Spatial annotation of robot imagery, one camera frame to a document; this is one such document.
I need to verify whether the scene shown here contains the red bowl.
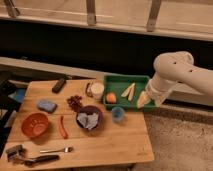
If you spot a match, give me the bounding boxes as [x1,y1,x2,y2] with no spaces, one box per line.
[21,113,49,139]

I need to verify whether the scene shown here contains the small blue cup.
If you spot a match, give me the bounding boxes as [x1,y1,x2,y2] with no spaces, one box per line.
[111,107,125,122]

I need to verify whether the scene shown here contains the blue object at left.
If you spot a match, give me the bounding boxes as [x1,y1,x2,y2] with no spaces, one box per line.
[10,88,26,103]

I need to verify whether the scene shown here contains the black handled tool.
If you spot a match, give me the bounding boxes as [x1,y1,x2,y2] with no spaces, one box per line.
[24,155,59,167]

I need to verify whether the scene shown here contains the yellow banana slice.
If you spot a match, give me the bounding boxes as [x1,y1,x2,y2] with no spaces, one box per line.
[121,83,135,101]

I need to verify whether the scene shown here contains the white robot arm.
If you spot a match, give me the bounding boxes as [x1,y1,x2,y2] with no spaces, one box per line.
[136,51,213,109]

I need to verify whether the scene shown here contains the wooden table board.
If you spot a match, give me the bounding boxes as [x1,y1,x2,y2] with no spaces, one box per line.
[5,80,154,170]

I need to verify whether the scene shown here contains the dark purple bowl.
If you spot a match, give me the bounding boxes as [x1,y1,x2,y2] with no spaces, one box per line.
[76,105,103,130]

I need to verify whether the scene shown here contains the crumpled white paper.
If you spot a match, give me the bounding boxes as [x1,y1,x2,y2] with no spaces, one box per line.
[77,113,99,130]

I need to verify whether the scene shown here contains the dark red grapes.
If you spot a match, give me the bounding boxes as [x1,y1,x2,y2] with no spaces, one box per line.
[67,95,83,112]

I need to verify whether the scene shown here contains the blue sponge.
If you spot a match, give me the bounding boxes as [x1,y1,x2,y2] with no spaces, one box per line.
[37,99,57,113]

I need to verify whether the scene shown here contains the orange fruit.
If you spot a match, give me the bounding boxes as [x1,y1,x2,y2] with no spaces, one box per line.
[106,92,117,104]

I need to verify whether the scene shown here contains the silver fork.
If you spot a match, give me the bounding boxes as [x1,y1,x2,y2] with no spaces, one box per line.
[40,146,73,154]

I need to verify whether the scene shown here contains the black remote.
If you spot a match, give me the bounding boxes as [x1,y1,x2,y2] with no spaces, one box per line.
[52,78,66,93]

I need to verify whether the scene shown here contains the white cylindrical can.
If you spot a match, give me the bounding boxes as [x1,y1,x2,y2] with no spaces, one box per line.
[91,83,104,100]

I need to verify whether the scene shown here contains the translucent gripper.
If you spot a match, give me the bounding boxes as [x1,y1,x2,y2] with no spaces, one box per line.
[136,88,165,109]

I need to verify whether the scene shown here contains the grey metal clamp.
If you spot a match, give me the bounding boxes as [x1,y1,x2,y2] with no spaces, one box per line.
[6,145,25,164]

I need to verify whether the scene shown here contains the green tray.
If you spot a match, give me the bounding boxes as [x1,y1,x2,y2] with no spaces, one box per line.
[103,75,149,110]

